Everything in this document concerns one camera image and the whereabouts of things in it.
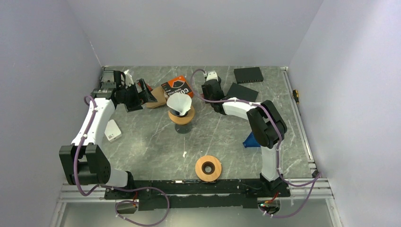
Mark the wooden dripper ring holder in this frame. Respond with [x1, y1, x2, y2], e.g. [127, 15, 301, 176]
[168, 106, 195, 125]

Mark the glass carafe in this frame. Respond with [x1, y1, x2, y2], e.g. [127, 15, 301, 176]
[174, 123, 192, 134]

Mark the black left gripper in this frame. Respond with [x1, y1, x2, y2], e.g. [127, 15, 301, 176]
[117, 79, 157, 113]

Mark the white paper coffee filter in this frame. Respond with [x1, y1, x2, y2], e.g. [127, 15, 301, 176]
[166, 93, 192, 117]

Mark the black rectangular box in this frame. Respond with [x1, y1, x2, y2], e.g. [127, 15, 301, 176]
[226, 83, 259, 102]
[234, 67, 264, 84]

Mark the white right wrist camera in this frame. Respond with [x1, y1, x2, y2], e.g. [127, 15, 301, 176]
[205, 70, 218, 81]

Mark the yellow black screwdriver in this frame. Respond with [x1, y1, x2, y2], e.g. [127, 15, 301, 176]
[292, 89, 299, 105]

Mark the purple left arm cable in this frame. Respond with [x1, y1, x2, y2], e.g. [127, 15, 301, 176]
[72, 95, 170, 227]

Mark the blue ribbed dripper cone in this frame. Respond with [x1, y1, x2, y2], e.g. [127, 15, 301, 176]
[243, 132, 260, 148]

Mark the white square box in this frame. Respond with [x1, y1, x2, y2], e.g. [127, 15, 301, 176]
[104, 119, 122, 142]

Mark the brown paper filter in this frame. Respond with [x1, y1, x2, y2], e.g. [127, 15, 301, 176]
[146, 86, 167, 109]

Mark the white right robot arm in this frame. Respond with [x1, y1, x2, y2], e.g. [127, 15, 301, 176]
[201, 78, 287, 196]

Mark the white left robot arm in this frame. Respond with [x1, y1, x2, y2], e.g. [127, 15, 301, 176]
[59, 70, 156, 199]

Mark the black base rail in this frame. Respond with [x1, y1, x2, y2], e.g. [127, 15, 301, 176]
[104, 178, 291, 211]

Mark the orange coffee filter box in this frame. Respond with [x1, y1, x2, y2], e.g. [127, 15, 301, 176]
[161, 75, 194, 99]

